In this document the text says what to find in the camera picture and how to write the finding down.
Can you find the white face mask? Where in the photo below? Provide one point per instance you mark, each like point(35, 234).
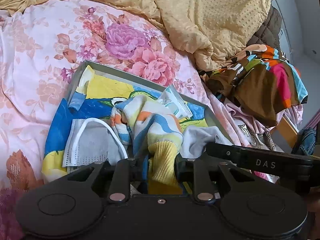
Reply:
point(91, 140)

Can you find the grey face mask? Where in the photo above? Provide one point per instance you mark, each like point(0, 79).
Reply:
point(196, 138)

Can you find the pink floral bedsheet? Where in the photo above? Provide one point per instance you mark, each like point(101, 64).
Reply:
point(41, 49)

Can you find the blue jeans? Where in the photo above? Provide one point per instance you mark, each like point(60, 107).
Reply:
point(305, 143)

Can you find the grey tray with frog picture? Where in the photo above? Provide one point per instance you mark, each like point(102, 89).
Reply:
point(108, 120)

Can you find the beige dotted quilt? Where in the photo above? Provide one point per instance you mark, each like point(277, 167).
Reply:
point(211, 30)

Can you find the striped colourful sock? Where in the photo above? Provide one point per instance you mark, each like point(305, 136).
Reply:
point(155, 136)

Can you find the pink satin cloth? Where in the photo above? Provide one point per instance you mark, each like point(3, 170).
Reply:
point(231, 113)

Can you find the cream baroque patterned cloth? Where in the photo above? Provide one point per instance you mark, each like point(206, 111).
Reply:
point(261, 141)

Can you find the wooden bed frame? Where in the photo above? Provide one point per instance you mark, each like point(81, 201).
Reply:
point(287, 130)

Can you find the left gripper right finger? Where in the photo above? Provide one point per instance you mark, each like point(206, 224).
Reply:
point(193, 174)

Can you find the brown quilted jacket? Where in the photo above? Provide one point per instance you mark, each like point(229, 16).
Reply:
point(268, 33)

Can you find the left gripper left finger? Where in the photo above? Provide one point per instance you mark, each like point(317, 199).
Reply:
point(120, 189)

